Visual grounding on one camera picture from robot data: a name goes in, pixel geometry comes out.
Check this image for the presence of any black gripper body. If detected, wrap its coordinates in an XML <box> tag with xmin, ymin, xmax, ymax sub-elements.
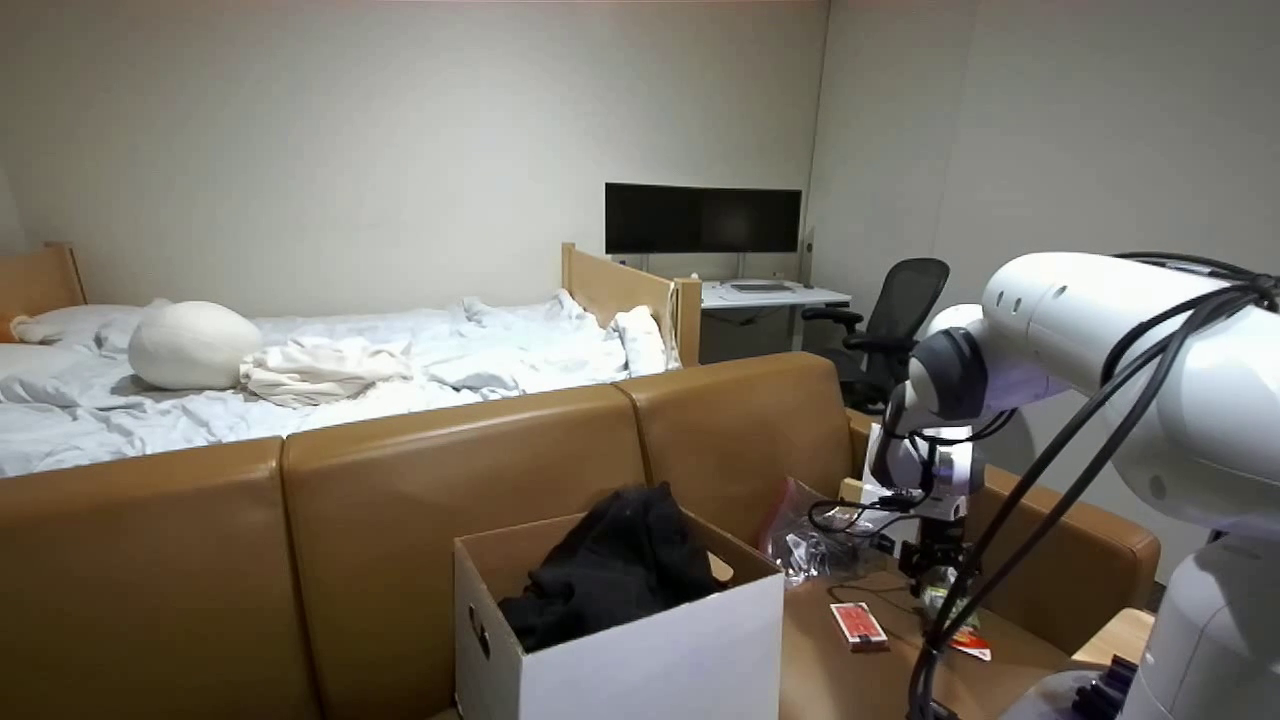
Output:
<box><xmin>909</xmin><ymin>513</ymin><xmax>975</xmax><ymax>593</ymax></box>

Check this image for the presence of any red playing card box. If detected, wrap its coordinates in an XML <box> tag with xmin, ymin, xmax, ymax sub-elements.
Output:
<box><xmin>825</xmin><ymin>597</ymin><xmax>895</xmax><ymax>657</ymax></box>

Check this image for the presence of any clear plastic packet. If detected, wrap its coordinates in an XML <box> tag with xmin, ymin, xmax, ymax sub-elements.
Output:
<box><xmin>761</xmin><ymin>476</ymin><xmax>872</xmax><ymax>587</ymax></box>

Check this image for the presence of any white cardboard storage box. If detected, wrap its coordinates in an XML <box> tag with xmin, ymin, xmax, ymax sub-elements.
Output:
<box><xmin>449</xmin><ymin>502</ymin><xmax>794</xmax><ymax>720</ymax></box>

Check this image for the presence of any small red orange item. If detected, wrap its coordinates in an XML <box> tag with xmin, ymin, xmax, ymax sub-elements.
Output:
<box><xmin>947</xmin><ymin>621</ymin><xmax>1001</xmax><ymax>668</ymax></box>

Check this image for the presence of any light wooden board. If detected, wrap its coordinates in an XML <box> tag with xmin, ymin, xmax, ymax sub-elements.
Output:
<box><xmin>1070</xmin><ymin>605</ymin><xmax>1161</xmax><ymax>672</ymax></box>

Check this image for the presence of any black office chair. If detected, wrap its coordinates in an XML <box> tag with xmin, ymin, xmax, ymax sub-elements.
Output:
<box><xmin>836</xmin><ymin>251</ymin><xmax>956</xmax><ymax>417</ymax></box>

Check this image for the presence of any white desk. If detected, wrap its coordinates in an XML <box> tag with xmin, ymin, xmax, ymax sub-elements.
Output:
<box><xmin>697</xmin><ymin>272</ymin><xmax>857</xmax><ymax>368</ymax></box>

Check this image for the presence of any black cloth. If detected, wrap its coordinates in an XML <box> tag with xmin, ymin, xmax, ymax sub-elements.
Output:
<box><xmin>495</xmin><ymin>481</ymin><xmax>737</xmax><ymax>657</ymax></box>

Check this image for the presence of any black computer monitor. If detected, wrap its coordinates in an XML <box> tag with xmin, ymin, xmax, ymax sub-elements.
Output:
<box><xmin>599</xmin><ymin>178</ymin><xmax>808</xmax><ymax>259</ymax></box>

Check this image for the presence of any tan leather sofa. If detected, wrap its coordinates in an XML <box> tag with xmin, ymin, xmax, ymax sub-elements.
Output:
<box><xmin>0</xmin><ymin>349</ymin><xmax>1163</xmax><ymax>720</ymax></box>

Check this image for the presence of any crumpled white garment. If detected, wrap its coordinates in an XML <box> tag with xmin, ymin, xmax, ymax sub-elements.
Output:
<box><xmin>238</xmin><ymin>332</ymin><xmax>422</xmax><ymax>412</ymax></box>

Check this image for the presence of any round white cushion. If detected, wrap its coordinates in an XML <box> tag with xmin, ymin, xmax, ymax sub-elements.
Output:
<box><xmin>124</xmin><ymin>295</ymin><xmax>269</xmax><ymax>395</ymax></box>

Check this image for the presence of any flat white pillow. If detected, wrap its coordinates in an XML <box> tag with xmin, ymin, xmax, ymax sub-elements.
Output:
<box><xmin>7</xmin><ymin>301</ymin><xmax>169</xmax><ymax>354</ymax></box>

